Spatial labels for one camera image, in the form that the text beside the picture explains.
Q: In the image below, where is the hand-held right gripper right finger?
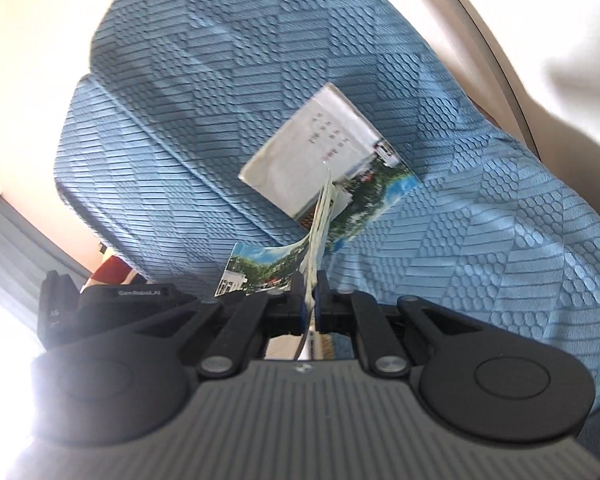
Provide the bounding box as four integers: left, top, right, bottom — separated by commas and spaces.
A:
314, 270, 483, 378

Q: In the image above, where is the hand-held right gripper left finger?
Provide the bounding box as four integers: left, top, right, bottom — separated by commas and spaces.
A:
125, 270, 311, 378

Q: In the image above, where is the white photo cover booklet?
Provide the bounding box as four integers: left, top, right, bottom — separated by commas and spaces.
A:
239, 84, 418, 251
214, 165, 353, 361

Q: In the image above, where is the red cream black striped blanket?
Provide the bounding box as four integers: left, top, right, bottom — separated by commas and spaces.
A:
89, 255, 137, 288

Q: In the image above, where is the grey curtain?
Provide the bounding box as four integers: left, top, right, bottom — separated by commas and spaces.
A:
0, 195, 93, 311

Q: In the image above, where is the blue quilted sofa cover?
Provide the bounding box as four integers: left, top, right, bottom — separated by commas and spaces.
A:
52, 0, 600, 441

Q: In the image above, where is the white sofa armrest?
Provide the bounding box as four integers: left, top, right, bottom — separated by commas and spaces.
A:
375, 0, 600, 176

